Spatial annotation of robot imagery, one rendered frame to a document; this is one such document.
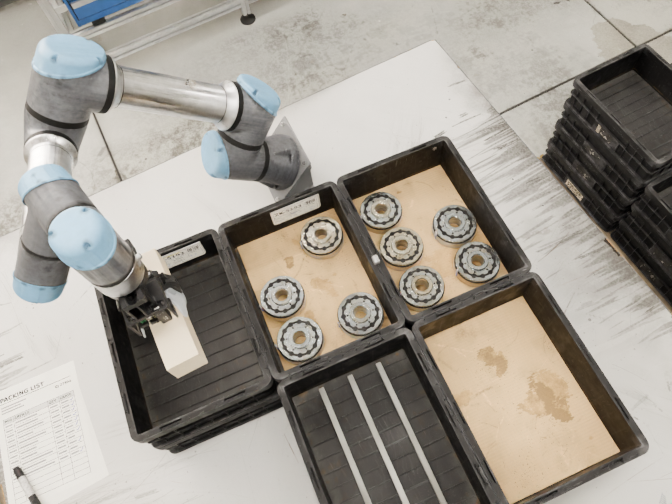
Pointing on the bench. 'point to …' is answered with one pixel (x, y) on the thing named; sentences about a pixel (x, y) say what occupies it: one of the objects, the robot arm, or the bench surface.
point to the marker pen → (26, 485)
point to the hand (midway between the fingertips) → (163, 309)
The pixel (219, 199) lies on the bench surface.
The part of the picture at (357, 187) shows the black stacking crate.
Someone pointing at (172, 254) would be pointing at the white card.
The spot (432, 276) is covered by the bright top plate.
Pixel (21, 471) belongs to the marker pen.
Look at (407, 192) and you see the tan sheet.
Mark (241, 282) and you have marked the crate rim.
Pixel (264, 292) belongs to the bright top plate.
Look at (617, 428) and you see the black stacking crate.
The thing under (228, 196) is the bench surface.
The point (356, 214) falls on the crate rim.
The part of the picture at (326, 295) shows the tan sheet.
